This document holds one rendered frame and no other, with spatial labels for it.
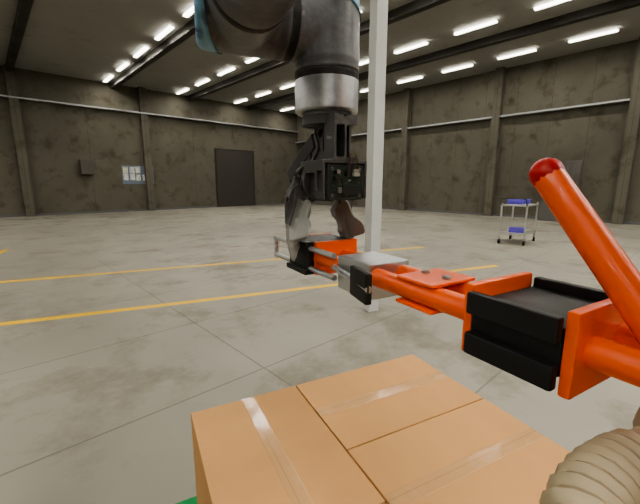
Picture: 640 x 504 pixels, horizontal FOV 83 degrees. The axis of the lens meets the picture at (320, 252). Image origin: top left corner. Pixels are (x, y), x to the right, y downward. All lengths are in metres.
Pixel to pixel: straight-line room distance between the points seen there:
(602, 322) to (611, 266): 0.04
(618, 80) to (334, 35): 15.78
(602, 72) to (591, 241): 16.09
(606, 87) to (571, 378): 16.00
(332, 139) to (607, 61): 16.01
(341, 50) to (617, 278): 0.40
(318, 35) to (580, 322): 0.42
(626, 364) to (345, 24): 0.46
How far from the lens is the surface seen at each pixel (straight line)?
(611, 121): 16.01
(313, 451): 1.24
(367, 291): 0.38
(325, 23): 0.53
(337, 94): 0.51
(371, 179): 3.67
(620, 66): 16.31
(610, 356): 0.29
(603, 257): 0.30
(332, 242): 0.54
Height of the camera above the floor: 1.33
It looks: 11 degrees down
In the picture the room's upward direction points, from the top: straight up
